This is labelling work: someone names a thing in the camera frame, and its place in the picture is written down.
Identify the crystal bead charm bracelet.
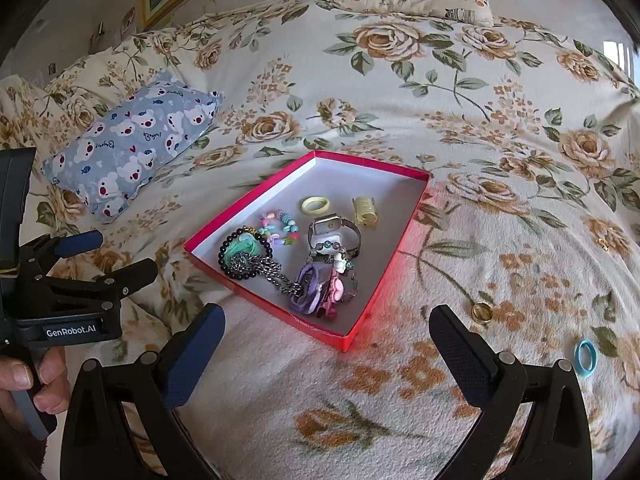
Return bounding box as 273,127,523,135
310,240,362,306

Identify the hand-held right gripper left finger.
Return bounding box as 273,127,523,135
60,304,226,480

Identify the silver wristwatch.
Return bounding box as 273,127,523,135
306,214,362,261

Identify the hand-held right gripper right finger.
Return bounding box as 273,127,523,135
429,305,598,480

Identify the pink cardboard box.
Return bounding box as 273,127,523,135
183,150,433,353

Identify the black bead bracelet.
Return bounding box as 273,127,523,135
218,226,276,280

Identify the floral blanket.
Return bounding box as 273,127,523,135
0,0,640,480

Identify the purple hair tie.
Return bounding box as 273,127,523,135
287,261,333,316

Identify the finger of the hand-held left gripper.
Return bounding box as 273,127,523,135
22,230,103,273
47,259,158,301

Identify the teal scrunchie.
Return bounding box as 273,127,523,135
223,232,266,271

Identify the colourful bead bracelet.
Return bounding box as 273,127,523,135
258,210,300,246

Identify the person's left hand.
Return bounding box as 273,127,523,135
0,347,71,416

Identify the pink hair clip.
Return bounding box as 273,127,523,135
314,267,346,321

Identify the silver chain bracelet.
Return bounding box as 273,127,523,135
235,252,306,297

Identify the blue bear print pillow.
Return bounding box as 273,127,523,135
41,71,225,224

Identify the yellow spiral hair tie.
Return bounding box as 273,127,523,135
352,196,379,228

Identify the blue ring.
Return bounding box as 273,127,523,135
573,339,598,378

